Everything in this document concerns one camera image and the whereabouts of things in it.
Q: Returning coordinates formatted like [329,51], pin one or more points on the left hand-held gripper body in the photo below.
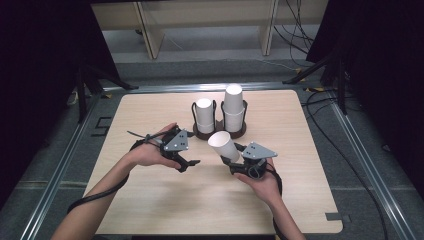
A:
[176,142]

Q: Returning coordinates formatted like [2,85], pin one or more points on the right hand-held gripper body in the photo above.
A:
[255,161]

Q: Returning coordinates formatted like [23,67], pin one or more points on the single white paper cup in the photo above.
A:
[224,146]

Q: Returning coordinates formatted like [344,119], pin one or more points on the short stack of white cups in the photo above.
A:
[204,113]

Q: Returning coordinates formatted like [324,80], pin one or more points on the dark double cup holder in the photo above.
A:
[219,127]

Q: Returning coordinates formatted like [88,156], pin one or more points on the person's right hand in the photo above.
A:
[263,188]

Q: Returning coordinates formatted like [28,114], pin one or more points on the person's left hand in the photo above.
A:
[148,155]

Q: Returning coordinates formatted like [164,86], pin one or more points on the tall stack of white cups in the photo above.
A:
[233,103]

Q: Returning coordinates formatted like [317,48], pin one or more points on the black tape floor mark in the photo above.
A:
[101,126]

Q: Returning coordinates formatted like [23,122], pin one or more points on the grey tape strip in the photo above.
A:
[336,216]

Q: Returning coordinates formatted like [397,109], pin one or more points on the black metal stand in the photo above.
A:
[81,96]
[340,86]

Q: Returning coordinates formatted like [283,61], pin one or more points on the beige wooden bench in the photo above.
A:
[206,13]

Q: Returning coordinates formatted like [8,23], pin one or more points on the black curtain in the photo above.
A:
[386,66]
[36,83]

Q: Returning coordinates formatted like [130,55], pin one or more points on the metal floor rail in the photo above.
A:
[58,173]
[200,88]
[370,166]

